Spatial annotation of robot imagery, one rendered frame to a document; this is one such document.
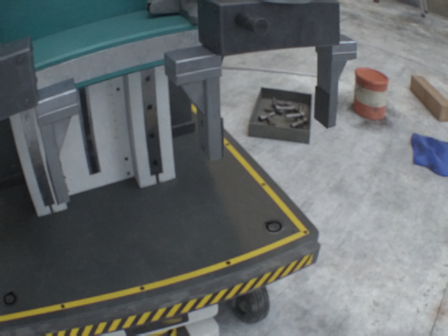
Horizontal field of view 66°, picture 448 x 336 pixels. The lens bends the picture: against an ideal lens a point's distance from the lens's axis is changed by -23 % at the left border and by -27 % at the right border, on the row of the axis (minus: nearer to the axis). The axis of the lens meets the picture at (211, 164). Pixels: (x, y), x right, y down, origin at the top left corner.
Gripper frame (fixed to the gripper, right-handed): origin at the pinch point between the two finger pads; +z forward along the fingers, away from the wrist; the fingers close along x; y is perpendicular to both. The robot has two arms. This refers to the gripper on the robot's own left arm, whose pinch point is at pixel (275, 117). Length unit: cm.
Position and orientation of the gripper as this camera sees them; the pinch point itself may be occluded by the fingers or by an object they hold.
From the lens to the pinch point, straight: 42.3
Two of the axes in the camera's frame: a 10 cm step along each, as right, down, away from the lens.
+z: 0.3, 8.2, 5.7
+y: 4.1, 5.1, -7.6
